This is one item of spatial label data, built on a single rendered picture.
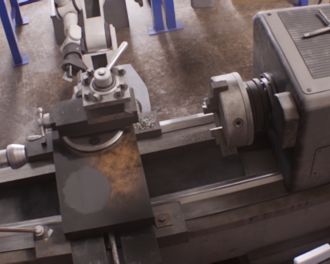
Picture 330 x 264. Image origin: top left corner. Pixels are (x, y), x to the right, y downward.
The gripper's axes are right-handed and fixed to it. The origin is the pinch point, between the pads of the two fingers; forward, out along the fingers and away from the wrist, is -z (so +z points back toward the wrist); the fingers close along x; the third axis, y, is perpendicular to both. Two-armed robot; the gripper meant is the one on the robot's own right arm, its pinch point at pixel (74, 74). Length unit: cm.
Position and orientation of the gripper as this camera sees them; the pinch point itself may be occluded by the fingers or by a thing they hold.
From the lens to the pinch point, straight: 259.7
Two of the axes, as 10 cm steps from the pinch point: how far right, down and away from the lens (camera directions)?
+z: -1.9, -7.4, 6.4
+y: 6.3, -5.9, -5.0
